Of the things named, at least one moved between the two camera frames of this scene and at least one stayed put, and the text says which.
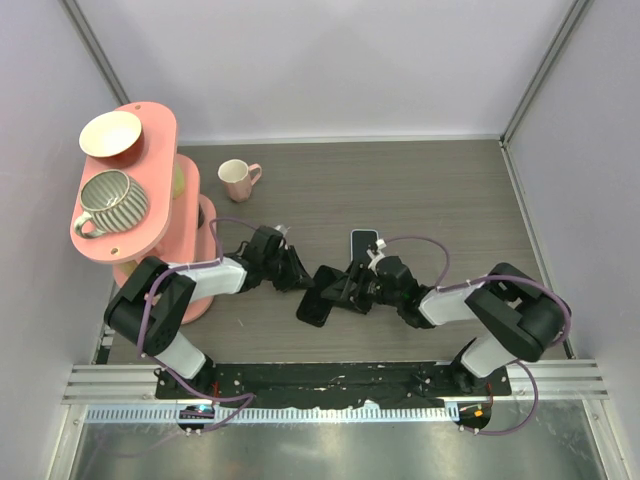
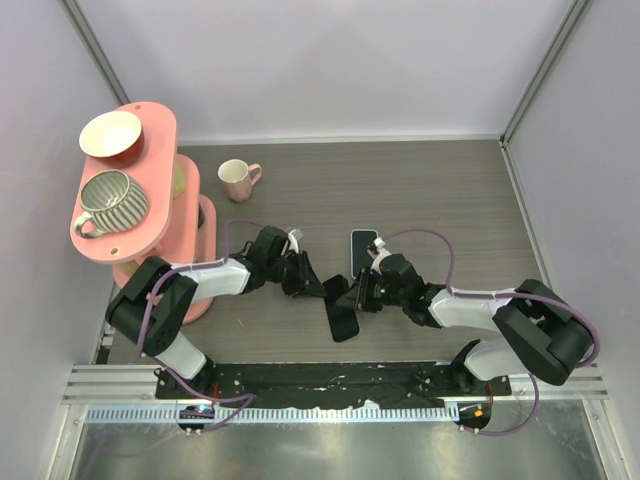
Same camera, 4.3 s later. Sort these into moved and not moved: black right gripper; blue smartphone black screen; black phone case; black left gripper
Moved: black phone case
Not moved: black right gripper; blue smartphone black screen; black left gripper
